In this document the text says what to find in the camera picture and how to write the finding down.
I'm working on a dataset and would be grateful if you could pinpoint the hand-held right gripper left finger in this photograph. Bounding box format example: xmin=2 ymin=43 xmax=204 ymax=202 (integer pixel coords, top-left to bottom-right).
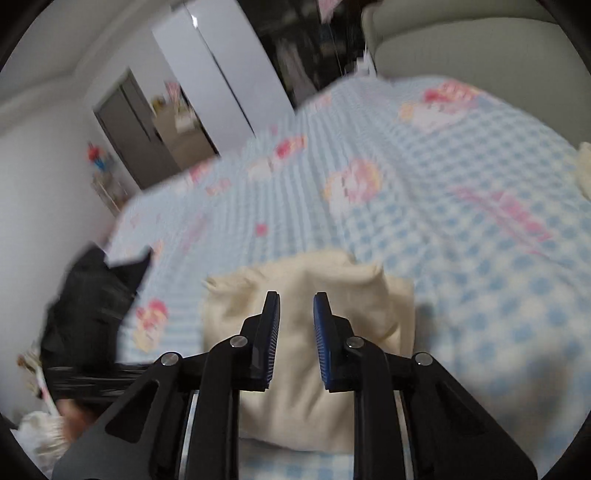
xmin=52 ymin=291 xmax=281 ymax=480

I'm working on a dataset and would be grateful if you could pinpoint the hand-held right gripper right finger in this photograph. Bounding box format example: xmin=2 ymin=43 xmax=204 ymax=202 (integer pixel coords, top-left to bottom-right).
xmin=313 ymin=292 xmax=539 ymax=480

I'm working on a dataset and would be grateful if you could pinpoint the black garment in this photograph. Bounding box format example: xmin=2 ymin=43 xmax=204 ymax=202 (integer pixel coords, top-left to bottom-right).
xmin=39 ymin=244 xmax=154 ymax=370

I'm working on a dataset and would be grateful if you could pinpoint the cream garment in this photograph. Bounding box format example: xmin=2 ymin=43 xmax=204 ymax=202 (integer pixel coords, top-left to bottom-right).
xmin=202 ymin=249 xmax=416 ymax=453

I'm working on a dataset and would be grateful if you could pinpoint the person's left hand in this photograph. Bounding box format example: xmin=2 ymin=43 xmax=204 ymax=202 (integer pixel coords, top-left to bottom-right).
xmin=58 ymin=399 xmax=100 ymax=439

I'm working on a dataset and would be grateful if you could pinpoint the blue checkered printed blanket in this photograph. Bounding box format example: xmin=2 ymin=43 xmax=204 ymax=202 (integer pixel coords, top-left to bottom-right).
xmin=104 ymin=76 xmax=591 ymax=480

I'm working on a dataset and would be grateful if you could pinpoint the small white shelf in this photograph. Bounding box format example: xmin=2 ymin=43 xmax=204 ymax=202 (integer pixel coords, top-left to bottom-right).
xmin=90 ymin=173 xmax=132 ymax=215

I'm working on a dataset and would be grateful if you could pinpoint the beige cabinet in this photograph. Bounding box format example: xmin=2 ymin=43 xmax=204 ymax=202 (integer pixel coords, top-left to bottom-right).
xmin=152 ymin=99 xmax=220 ymax=169

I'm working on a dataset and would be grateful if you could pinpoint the red and blue toy figure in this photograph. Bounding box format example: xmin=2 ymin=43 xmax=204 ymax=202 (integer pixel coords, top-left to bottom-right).
xmin=85 ymin=142 xmax=114 ymax=174

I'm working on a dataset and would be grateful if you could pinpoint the grey door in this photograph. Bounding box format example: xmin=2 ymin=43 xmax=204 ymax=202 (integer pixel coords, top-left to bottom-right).
xmin=92 ymin=69 xmax=181 ymax=190

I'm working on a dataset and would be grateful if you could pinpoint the white wardrobe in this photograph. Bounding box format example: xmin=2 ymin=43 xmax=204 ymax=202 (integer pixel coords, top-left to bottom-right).
xmin=152 ymin=0 xmax=296 ymax=158

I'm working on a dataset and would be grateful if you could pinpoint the dark open closet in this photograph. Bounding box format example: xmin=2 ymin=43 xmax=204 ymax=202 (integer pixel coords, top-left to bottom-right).
xmin=238 ymin=0 xmax=375 ymax=109

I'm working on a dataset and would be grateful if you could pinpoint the beige headboard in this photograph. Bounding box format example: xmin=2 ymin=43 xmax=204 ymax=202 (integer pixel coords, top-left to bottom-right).
xmin=360 ymin=0 xmax=591 ymax=148

